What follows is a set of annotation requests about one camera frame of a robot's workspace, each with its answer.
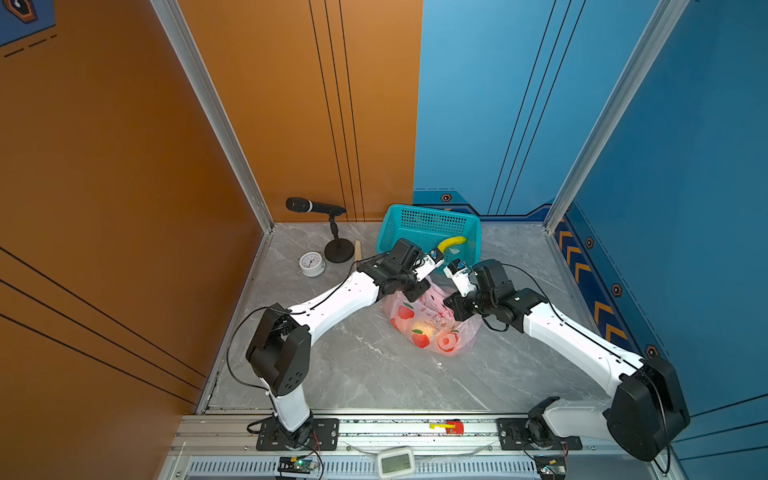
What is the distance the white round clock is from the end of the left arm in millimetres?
432

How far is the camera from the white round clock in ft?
3.42

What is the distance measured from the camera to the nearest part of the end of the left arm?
0.62 metres
